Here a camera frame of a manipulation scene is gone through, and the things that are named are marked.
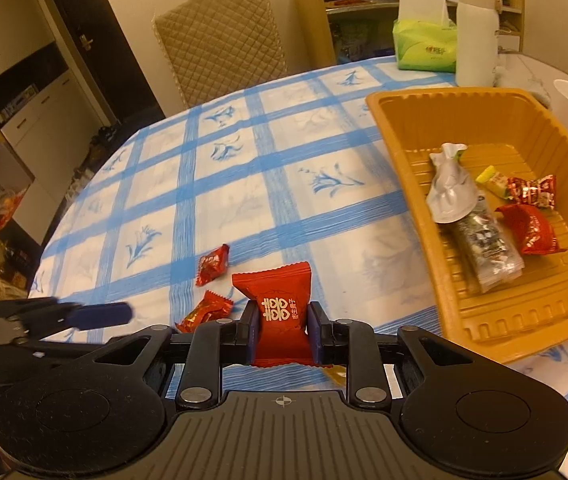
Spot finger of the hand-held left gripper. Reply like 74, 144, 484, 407
23, 301, 134, 344
0, 297, 79, 322

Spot white jelly pouch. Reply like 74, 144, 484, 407
425, 143, 479, 224

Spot large red snack packet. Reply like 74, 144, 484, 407
494, 203, 568, 256
232, 261, 315, 368

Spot small red candy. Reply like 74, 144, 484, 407
175, 290, 235, 334
195, 243, 231, 287

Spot white cabinet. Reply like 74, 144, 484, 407
0, 5, 95, 246

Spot blue checked tablecloth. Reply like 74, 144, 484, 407
26, 55, 568, 480

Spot red plastic bag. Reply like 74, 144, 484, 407
0, 187, 30, 233

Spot green tissue pack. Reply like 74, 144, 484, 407
392, 0, 459, 73

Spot orange plastic tray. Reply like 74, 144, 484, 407
365, 87, 568, 365

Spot white insulated bottle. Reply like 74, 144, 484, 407
454, 0, 503, 87

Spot red twisted wrapper candy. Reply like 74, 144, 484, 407
508, 174, 557, 209

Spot wooden shelf unit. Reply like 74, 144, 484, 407
290, 0, 525, 66

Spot clear snack packet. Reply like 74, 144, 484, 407
451, 195, 524, 295

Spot dark brown door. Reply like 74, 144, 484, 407
31, 0, 167, 128

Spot dark shoes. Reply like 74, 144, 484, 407
86, 125, 120, 148

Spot yellow candy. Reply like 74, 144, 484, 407
476, 166, 512, 201

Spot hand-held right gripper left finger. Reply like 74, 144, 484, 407
84, 301, 261, 411

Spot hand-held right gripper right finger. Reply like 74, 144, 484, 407
307, 301, 469, 406

